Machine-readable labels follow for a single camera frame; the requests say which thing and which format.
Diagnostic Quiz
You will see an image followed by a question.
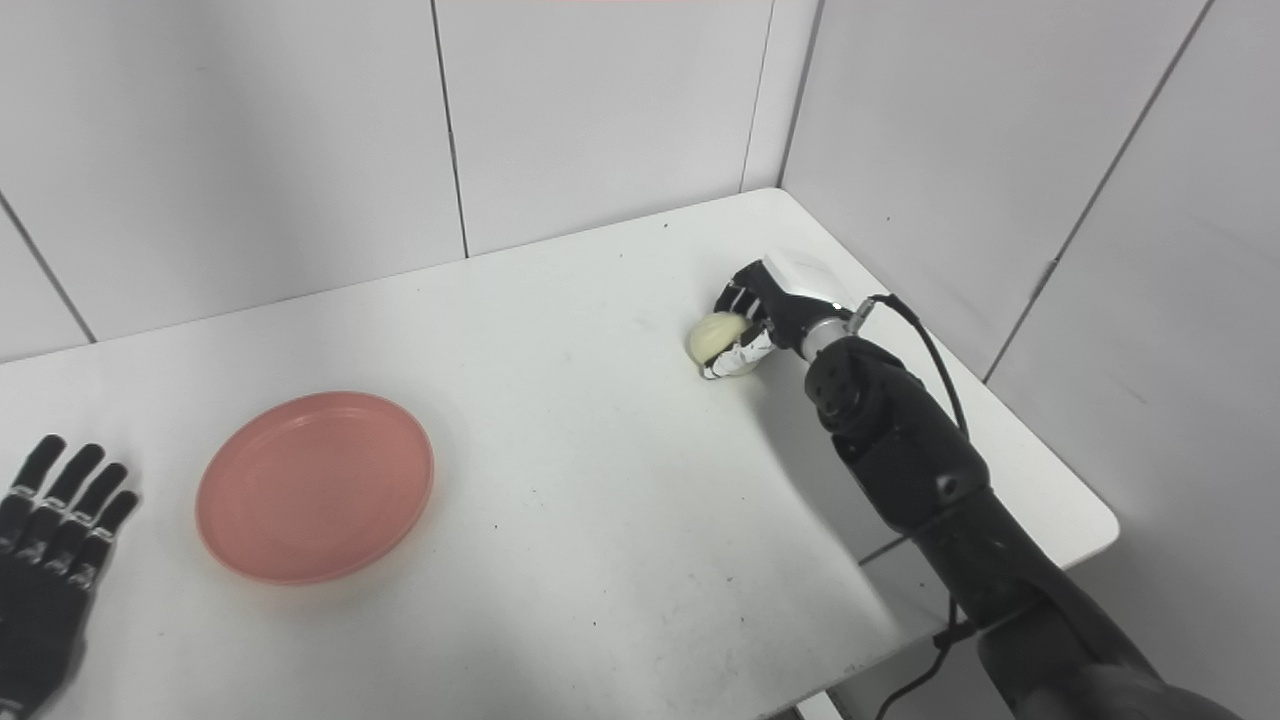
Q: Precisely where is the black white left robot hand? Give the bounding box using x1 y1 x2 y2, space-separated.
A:
0 434 141 717

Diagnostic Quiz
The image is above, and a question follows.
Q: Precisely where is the white steamed bun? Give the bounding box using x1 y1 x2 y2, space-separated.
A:
686 311 763 379

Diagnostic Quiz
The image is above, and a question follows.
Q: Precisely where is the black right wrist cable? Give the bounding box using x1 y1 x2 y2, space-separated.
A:
848 294 976 720

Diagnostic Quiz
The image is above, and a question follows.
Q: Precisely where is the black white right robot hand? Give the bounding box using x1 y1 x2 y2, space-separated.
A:
700 250 856 382

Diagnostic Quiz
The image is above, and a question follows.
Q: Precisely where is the pink round plate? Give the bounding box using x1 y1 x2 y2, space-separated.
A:
195 391 436 586

